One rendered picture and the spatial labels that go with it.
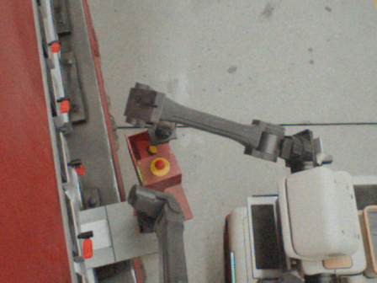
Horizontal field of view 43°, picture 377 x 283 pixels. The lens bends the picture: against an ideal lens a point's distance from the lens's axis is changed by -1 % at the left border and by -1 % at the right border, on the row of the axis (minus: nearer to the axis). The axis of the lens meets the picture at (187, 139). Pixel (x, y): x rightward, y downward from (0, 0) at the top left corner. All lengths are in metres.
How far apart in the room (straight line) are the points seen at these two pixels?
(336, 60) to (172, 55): 1.01
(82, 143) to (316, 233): 0.94
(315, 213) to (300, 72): 1.89
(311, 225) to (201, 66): 1.89
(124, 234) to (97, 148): 0.38
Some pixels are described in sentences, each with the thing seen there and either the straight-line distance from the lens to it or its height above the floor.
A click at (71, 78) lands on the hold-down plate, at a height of 0.91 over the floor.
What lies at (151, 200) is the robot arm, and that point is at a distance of 1.28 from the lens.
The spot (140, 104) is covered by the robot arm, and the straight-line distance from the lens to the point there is 1.20.
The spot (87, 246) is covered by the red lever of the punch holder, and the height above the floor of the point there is 1.30.
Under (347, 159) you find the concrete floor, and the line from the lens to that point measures 2.81.
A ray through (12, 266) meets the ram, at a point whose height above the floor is 1.82.
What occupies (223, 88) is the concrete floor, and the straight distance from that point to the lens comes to 2.85.
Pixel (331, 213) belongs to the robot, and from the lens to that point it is 1.17.
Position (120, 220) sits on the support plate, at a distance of 1.52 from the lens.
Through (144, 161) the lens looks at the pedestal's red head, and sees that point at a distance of 1.81.
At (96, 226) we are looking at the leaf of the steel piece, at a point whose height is 1.00.
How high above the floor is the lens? 2.47
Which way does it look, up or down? 67 degrees down
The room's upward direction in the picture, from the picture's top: 3 degrees clockwise
